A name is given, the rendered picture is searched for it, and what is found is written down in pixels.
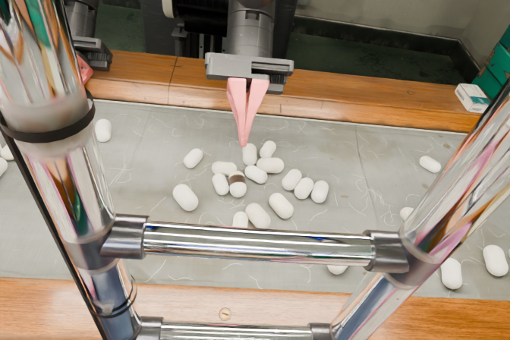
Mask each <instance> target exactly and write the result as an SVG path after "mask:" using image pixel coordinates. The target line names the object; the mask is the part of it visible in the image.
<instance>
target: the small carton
mask: <svg viewBox="0 0 510 340"><path fill-rule="evenodd" d="M455 94H456V96H457V97H458V98H459V99H460V101H461V103H462V104H463V105H464V107H465V108H466V109H467V111H468V112H476V113H484V111H485V110H486V108H487V107H488V105H489V104H490V101H489V100H488V99H487V97H486V96H485V94H484V93H483V92H482V90H481V89H480V88H479V87H478V85H473V84H466V83H460V84H459V85H458V86H457V88H456V90H455Z"/></svg>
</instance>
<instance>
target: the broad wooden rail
mask: <svg viewBox="0 0 510 340"><path fill-rule="evenodd" d="M109 51H110V52H111V53H112V54H113V58H112V63H111V64H110V68H109V71H94V70H93V75H92V76H91V77H90V79H89V80H88V81H87V82H86V83H85V84H84V86H85V87H86V88H87V89H88V90H89V91H90V92H91V94H92V97H93V99H101V100H109V101H118V102H134V103H142V104H150V105H166V106H175V107H183V108H192V109H208V110H216V111H224V112H232V109H231V106H230V103H229V101H228V97H227V82H228V81H227V80H212V79H210V80H208V79H206V69H205V66H204V63H205V59H199V58H185V57H178V56H170V55H157V54H149V53H142V52H128V51H120V50H113V49H109ZM456 88H457V86H452V85H445V84H437V83H423V82H416V81H408V80H394V79H387V78H379V77H365V76H358V75H350V74H337V73H329V72H322V71H308V70H301V69H294V73H293V74H292V75H291V76H287V83H286V84H285V85H284V92H283V93H282V94H281V95H273V94H265V96H264V97H263V100H262V102H261V104H260V107H259V108H258V110H257V114H258V115H273V116H282V117H290V118H306V119H314V120H323V121H339V122H348V123H355V124H371V125H380V126H389V127H397V128H413V129H421V130H430V131H445V132H454V133H463V134H468V133H469V132H470V131H471V129H472V127H473V126H474V125H475V124H476V122H477V121H478V119H479V118H480V116H481V115H482V114H483V113H476V112H468V111H467V109H466V108H465V107H464V105H463V104H462V103H461V101H460V99H459V98H458V97H457V96H456V94H455V90H456Z"/></svg>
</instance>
